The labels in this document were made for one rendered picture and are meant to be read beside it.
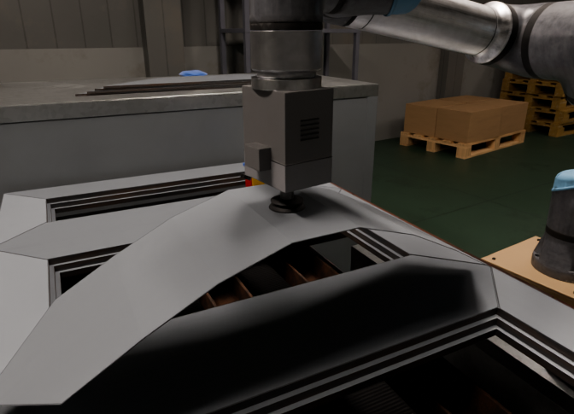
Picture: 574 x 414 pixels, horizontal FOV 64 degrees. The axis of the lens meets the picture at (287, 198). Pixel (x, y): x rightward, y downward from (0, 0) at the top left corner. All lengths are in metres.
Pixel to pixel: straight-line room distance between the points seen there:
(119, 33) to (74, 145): 2.85
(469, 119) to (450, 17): 4.23
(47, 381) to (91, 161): 0.86
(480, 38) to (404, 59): 4.94
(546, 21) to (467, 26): 0.11
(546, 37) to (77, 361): 0.73
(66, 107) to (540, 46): 1.02
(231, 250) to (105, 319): 0.14
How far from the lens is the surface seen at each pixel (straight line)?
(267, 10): 0.47
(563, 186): 1.12
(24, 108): 1.27
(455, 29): 0.75
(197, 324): 0.63
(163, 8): 4.04
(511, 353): 0.93
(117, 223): 0.98
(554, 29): 0.79
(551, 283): 1.14
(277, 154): 0.48
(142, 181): 1.24
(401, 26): 0.70
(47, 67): 3.99
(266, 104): 0.48
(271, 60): 0.47
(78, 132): 1.28
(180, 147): 1.33
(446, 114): 5.10
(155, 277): 0.50
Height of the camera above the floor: 1.21
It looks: 20 degrees down
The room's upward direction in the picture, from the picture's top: straight up
